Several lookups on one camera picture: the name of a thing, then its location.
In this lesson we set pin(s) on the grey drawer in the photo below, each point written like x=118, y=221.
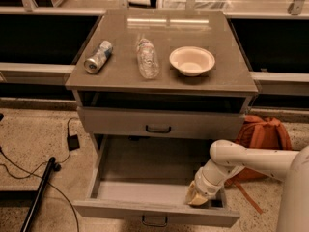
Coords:
x=173, y=124
x=146, y=180

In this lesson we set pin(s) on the black power adapter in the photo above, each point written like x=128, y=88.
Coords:
x=73, y=142

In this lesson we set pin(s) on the grey drawer cabinet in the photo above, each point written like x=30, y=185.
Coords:
x=227, y=88

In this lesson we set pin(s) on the orange backpack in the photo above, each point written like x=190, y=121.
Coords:
x=260, y=133

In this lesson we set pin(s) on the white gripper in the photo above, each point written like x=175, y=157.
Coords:
x=208, y=187

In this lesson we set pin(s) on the silver blue drink can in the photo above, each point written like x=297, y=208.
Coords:
x=98, y=58

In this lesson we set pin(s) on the grey top drawer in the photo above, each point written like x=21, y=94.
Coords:
x=173, y=124

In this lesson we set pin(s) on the clear plastic water bottle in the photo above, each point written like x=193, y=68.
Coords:
x=147, y=59

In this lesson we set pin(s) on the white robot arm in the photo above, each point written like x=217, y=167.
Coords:
x=227, y=159

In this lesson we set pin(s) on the black metal pole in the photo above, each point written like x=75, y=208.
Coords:
x=36, y=202

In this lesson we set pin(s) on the white paper bowl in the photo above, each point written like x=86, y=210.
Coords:
x=191, y=60

